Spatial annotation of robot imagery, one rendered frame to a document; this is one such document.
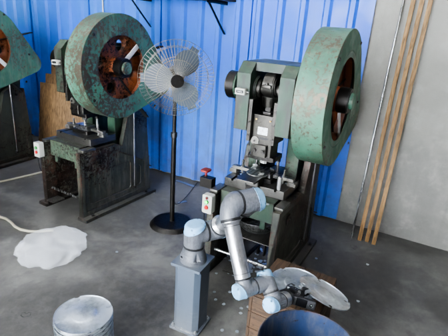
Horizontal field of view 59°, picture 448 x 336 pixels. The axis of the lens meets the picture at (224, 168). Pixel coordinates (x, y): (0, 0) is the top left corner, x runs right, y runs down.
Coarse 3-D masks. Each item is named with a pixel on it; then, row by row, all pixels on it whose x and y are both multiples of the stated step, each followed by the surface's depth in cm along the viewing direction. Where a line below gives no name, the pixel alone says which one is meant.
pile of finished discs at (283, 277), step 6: (276, 270) 233; (282, 270) 234; (288, 270) 235; (294, 270) 235; (300, 270) 236; (276, 276) 228; (282, 276) 229; (288, 276) 229; (294, 276) 228; (300, 276) 230; (276, 282) 223; (282, 282) 223; (288, 282) 223; (294, 282) 223; (282, 288) 218
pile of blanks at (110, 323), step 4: (112, 316) 203; (112, 320) 204; (108, 324) 199; (112, 324) 206; (56, 328) 192; (100, 328) 195; (104, 328) 197; (108, 328) 200; (112, 328) 205; (56, 332) 192; (60, 332) 191; (92, 332) 192; (96, 332) 193; (100, 332) 196; (104, 332) 197; (108, 332) 200; (112, 332) 206
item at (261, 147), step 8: (264, 112) 261; (272, 112) 261; (256, 120) 261; (264, 120) 258; (272, 120) 255; (256, 128) 262; (264, 128) 259; (256, 136) 264; (264, 136) 261; (256, 144) 263; (264, 144) 263; (256, 152) 264; (264, 152) 261; (272, 152) 265
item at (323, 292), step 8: (304, 280) 216; (312, 280) 220; (320, 280) 225; (312, 288) 210; (320, 288) 213; (328, 288) 219; (336, 288) 222; (312, 296) 201; (320, 296) 205; (328, 296) 208; (336, 296) 214; (344, 296) 218; (328, 304) 200; (336, 304) 204; (344, 304) 208
